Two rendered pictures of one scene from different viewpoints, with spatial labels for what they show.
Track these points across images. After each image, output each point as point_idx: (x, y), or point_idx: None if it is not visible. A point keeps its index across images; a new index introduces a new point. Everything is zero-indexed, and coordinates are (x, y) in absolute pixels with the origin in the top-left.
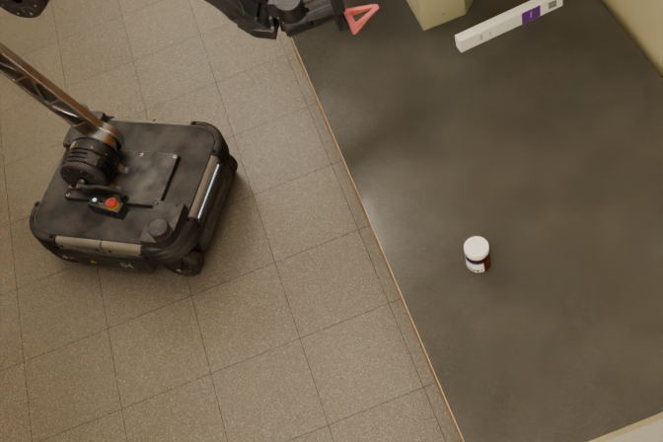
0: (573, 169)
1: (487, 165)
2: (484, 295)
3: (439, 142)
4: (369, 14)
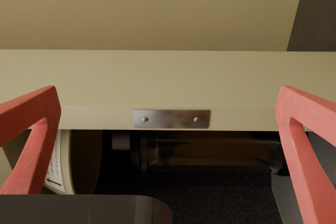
0: None
1: None
2: None
3: None
4: (310, 106)
